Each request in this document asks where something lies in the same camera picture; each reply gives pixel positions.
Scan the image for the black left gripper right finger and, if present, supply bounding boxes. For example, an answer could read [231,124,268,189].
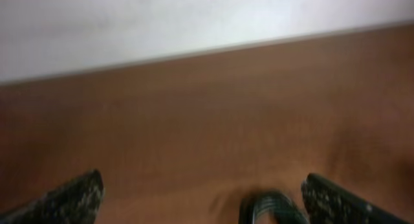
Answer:
[301,174,408,224]

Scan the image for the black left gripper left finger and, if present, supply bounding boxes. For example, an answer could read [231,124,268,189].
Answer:
[1,170,104,224]

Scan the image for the thick black cable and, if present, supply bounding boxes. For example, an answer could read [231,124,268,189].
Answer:
[238,190,311,224]

